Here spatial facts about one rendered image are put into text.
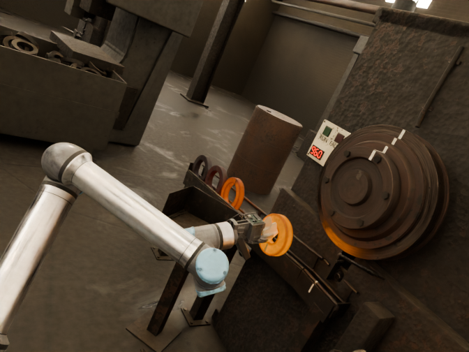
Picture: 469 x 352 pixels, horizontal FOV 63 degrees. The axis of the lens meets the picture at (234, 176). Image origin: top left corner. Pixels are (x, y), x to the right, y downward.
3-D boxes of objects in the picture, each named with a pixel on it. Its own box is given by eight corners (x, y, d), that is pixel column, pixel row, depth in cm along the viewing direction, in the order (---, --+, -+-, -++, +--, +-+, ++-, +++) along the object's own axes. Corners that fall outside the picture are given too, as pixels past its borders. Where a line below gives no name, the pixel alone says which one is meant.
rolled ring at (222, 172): (226, 170, 208) (231, 172, 210) (211, 160, 223) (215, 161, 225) (216, 202, 211) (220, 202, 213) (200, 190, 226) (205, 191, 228)
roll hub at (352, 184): (317, 202, 147) (354, 136, 139) (371, 247, 126) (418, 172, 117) (308, 200, 143) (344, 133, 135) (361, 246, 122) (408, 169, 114)
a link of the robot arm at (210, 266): (51, 120, 114) (239, 256, 105) (63, 141, 125) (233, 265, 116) (20, 147, 109) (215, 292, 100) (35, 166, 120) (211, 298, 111)
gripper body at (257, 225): (268, 223, 131) (236, 228, 125) (263, 244, 135) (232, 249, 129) (256, 211, 137) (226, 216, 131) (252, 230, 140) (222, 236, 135)
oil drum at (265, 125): (254, 174, 503) (284, 112, 476) (279, 198, 458) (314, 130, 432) (217, 167, 468) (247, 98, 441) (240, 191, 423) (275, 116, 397)
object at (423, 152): (309, 213, 163) (365, 110, 149) (396, 290, 127) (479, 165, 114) (299, 211, 159) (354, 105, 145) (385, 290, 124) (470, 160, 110)
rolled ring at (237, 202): (221, 179, 213) (226, 180, 214) (218, 213, 208) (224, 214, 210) (241, 174, 198) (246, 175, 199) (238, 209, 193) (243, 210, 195)
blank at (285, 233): (273, 207, 147) (266, 206, 145) (299, 225, 135) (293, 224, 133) (258, 243, 150) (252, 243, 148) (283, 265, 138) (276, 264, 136)
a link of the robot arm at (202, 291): (199, 296, 111) (188, 255, 116) (197, 301, 121) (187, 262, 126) (230, 287, 113) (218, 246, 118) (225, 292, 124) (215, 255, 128)
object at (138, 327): (142, 303, 202) (192, 185, 181) (182, 333, 195) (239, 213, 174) (116, 322, 184) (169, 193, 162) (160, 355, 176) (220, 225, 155)
